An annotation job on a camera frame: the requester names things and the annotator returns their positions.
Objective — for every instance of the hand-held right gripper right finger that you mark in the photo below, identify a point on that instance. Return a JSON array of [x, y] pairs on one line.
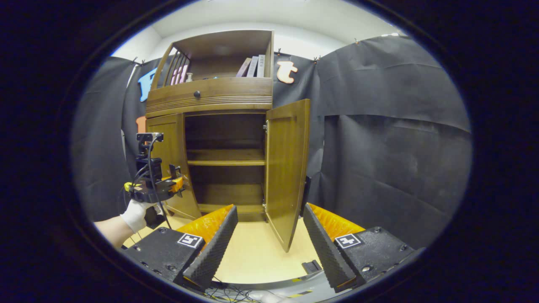
[[326, 252]]

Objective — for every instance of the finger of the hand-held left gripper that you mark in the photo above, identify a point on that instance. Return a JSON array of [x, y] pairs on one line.
[[177, 184]]

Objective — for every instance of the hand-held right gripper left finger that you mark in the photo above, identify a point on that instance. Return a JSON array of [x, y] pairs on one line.
[[214, 252]]

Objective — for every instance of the wooden double-door shoe cabinet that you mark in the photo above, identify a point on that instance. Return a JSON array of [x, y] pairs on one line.
[[227, 90]]

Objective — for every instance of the small black block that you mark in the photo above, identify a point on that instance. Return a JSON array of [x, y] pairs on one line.
[[311, 266]]

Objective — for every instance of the wooden inner shelf board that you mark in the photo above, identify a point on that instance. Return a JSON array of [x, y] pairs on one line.
[[225, 158]]

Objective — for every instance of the black backdrop cloth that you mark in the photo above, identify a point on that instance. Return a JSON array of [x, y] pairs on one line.
[[379, 147]]

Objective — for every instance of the grey book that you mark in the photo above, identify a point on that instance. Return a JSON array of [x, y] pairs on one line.
[[252, 66]]

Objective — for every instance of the white book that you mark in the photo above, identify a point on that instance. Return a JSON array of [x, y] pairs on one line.
[[261, 66]]

